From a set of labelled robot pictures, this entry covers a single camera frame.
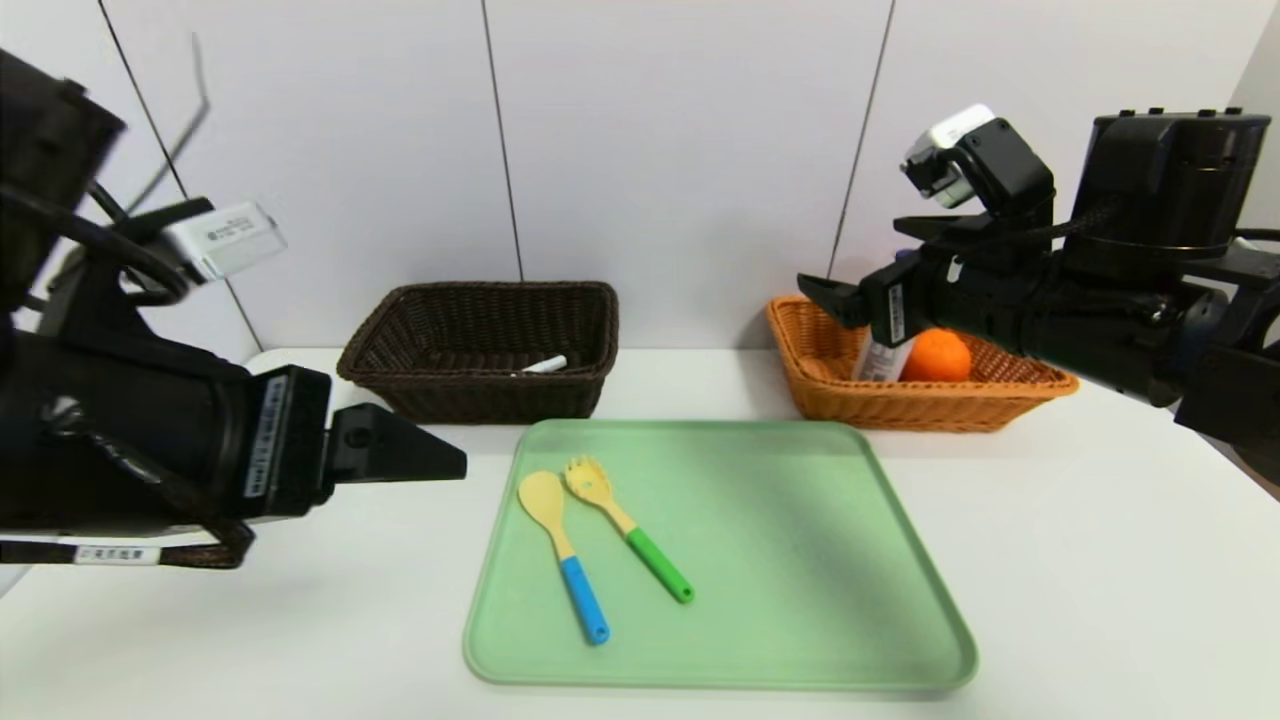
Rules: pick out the blue capped spray can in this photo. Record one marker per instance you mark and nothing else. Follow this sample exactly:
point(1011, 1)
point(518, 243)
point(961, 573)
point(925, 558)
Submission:
point(880, 362)

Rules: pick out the dark brown wicker basket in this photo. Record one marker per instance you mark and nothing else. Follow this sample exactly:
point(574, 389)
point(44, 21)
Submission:
point(480, 400)

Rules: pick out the orange wicker basket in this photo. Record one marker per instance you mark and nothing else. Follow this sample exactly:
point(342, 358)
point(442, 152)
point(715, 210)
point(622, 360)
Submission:
point(930, 410)

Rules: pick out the white marker pen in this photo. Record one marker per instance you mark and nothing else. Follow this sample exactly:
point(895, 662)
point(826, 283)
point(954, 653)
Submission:
point(545, 365)

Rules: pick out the light green plastic tray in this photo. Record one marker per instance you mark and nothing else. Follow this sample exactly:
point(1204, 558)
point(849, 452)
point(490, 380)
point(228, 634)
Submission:
point(720, 640)

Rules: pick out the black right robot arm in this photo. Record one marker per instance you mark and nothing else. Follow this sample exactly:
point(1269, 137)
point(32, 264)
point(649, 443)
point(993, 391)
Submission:
point(1170, 180)

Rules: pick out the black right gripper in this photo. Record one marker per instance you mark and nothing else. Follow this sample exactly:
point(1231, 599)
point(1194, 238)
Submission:
point(892, 304)

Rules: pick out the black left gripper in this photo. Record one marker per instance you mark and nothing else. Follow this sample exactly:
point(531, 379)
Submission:
point(285, 438)

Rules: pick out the orange fruit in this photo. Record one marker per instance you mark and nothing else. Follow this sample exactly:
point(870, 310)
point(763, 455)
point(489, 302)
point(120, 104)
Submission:
point(940, 355)

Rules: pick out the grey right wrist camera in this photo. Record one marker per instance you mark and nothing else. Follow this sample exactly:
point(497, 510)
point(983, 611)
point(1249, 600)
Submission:
point(950, 140)

